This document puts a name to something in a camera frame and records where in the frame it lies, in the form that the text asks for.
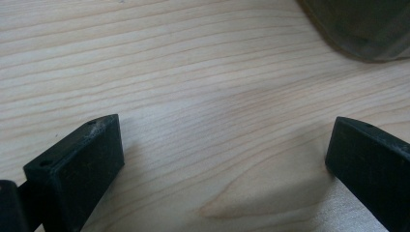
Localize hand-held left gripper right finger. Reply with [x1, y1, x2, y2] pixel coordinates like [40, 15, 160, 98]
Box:
[324, 116, 410, 232]

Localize clear plastic storage box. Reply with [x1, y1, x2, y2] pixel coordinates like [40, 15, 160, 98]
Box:
[296, 0, 410, 64]

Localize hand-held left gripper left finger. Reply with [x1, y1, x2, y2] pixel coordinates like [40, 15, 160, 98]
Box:
[22, 113, 126, 232]

